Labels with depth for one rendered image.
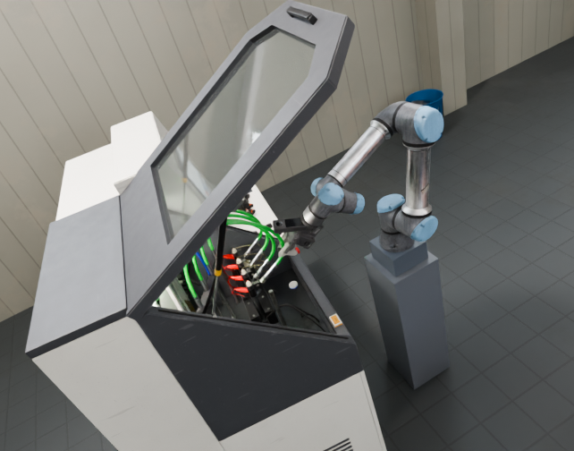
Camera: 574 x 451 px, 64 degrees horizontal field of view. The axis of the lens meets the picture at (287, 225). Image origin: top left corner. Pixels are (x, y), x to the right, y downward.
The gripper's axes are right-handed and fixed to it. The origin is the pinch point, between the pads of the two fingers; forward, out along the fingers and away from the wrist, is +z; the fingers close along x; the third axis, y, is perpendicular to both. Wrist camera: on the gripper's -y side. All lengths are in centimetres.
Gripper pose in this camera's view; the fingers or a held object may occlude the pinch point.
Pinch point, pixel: (278, 251)
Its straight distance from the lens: 173.1
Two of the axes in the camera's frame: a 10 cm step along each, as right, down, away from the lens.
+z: -4.8, 6.2, 6.1
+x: -1.0, -7.4, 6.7
